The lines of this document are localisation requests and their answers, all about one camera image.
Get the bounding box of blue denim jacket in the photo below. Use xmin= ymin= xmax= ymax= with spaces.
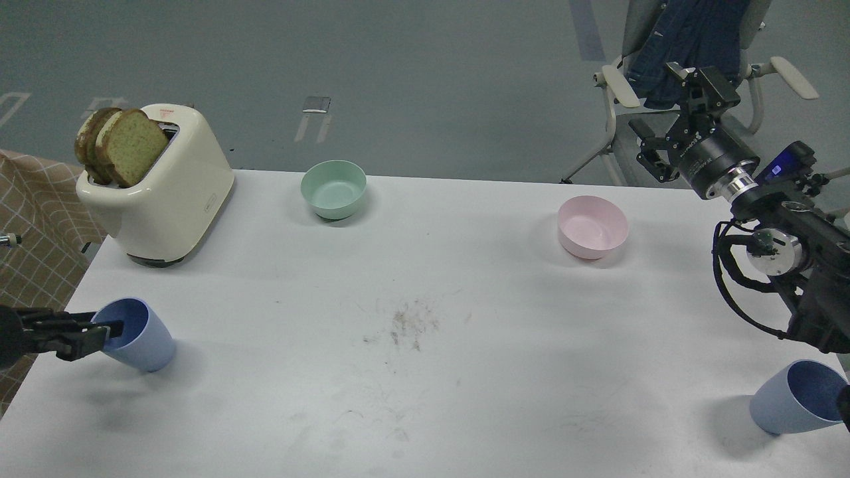
xmin=626 ymin=1 xmax=750 ymax=111

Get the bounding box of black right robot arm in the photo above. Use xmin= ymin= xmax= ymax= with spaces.
xmin=631 ymin=62 xmax=848 ymax=354

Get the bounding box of green bowl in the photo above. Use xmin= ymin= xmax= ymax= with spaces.
xmin=300 ymin=160 xmax=367 ymax=220

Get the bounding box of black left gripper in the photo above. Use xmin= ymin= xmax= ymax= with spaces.
xmin=15 ymin=307 xmax=125 ymax=361

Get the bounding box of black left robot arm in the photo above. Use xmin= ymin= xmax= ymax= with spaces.
xmin=1 ymin=305 xmax=129 ymax=371

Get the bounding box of brown checkered cloth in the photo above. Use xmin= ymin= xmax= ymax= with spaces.
xmin=0 ymin=149 xmax=108 ymax=416

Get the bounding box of blue cup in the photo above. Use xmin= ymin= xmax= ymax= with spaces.
xmin=91 ymin=297 xmax=176 ymax=372
xmin=749 ymin=360 xmax=848 ymax=435

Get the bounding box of back bread slice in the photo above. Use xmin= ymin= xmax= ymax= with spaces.
xmin=74 ymin=107 xmax=122 ymax=185

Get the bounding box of front bread slice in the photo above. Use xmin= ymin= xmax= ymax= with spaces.
xmin=94 ymin=109 xmax=169 ymax=188

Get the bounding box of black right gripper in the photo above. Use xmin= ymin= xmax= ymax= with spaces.
xmin=628 ymin=62 xmax=760 ymax=200

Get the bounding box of grey office chair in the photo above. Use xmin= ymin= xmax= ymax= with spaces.
xmin=562 ymin=1 xmax=819 ymax=199

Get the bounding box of cream white toaster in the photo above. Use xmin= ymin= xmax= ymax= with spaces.
xmin=76 ymin=104 xmax=234 ymax=268

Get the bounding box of metal floor plate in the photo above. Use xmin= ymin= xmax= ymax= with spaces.
xmin=301 ymin=95 xmax=332 ymax=114

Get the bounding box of pink bowl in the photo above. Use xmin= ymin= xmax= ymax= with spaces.
xmin=556 ymin=195 xmax=630 ymax=260

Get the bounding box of bread slice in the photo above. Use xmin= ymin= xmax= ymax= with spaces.
xmin=74 ymin=107 xmax=122 ymax=185
xmin=94 ymin=109 xmax=169 ymax=188

